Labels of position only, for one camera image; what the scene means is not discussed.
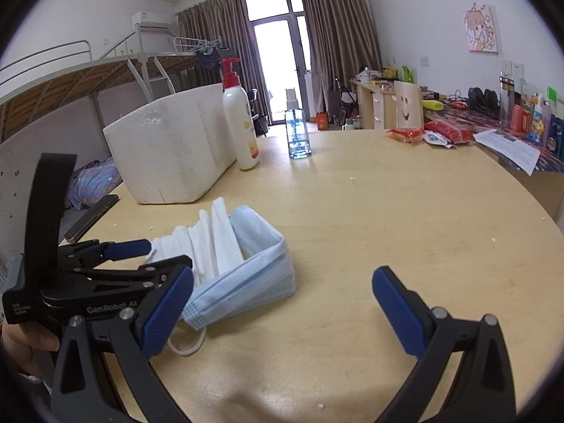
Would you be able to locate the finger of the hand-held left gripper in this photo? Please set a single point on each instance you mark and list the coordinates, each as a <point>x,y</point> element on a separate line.
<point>150,271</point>
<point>127,250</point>

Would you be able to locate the large metal bunk bed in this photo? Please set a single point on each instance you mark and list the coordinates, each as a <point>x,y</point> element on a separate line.
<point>66,83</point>

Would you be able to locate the orange container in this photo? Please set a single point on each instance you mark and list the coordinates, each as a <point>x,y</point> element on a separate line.
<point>323,121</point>

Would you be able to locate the wooden chair with smiley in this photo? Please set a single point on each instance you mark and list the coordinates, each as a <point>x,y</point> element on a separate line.
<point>407,105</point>

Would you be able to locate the person's left hand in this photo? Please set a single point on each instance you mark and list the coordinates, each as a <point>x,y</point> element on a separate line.
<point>26,343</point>

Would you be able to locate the pink cartoon wall poster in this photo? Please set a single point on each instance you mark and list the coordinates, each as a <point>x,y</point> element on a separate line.
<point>481,28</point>

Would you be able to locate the white wall switch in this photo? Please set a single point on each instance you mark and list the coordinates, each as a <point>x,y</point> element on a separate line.
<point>425,61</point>

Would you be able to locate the blue face mask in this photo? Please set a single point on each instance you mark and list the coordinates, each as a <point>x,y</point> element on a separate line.
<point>246,282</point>

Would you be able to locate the white bunk bed ladder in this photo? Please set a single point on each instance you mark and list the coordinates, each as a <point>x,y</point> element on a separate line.
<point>150,77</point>

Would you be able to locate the glass balcony door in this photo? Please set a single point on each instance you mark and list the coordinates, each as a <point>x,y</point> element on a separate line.
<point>275,53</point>

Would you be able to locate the dark hanging clothes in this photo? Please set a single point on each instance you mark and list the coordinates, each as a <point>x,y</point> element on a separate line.
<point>208,58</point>

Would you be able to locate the red tube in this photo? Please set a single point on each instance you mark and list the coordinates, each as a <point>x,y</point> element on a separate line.
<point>517,118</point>

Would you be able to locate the plain wooden desk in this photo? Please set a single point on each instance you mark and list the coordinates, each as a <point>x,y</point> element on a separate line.
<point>372,97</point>

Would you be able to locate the brown curtain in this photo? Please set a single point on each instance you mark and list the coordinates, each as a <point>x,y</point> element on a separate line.
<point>339,31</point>
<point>211,44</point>

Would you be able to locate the large red snack packet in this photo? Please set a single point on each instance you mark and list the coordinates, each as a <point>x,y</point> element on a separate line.
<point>449,130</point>

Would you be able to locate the white snack packet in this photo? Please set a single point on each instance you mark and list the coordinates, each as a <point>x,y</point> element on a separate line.
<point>438,141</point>

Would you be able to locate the small red snack packet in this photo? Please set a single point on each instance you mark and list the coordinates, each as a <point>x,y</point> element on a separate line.
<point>405,134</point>

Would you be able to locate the stack of white face masks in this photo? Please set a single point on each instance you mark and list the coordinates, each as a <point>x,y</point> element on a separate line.
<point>207,238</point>

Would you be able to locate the white lotion bottle red pump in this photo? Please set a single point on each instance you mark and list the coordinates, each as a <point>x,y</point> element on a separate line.
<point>240,127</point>

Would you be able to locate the clear blue spray bottle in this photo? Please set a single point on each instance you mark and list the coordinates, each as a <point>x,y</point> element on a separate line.
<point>298,136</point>

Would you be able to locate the yellow item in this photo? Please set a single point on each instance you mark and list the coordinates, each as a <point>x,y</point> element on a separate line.
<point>432,105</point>

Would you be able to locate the black folding chair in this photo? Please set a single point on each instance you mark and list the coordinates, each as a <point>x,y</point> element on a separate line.
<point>257,114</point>

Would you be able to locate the white air conditioner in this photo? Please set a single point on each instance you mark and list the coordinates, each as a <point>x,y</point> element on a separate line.
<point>152,21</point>

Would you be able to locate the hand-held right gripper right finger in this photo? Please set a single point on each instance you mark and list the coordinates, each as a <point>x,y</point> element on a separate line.
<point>396,308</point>

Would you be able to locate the green bag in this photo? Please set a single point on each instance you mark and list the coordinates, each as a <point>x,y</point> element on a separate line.
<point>407,75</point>

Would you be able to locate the white printed paper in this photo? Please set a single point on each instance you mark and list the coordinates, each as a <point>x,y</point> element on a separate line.
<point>509,147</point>

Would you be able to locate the white bottle with green cap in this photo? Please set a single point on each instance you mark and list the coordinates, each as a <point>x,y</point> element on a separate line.
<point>552,97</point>

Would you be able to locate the white wall socket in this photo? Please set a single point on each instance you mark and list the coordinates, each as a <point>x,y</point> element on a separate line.
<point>512,68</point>

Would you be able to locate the folded black cart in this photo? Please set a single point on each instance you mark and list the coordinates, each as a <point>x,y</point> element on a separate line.
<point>341,101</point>

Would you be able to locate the black phone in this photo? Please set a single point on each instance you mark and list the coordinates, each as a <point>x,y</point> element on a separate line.
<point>92,219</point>

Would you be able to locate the black headphones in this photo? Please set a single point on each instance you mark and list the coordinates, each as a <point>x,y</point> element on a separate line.
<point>482,101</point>

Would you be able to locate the white foam box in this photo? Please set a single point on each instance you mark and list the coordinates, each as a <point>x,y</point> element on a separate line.
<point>167,150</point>

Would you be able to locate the blue plaid quilt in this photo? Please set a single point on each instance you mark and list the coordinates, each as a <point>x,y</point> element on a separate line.
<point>94,183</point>

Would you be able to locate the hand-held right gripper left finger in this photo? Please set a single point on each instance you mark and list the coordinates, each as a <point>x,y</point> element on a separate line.
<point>167,308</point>

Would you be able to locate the clear steel-capped bottle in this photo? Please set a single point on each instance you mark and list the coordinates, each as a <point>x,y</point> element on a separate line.
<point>506,94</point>

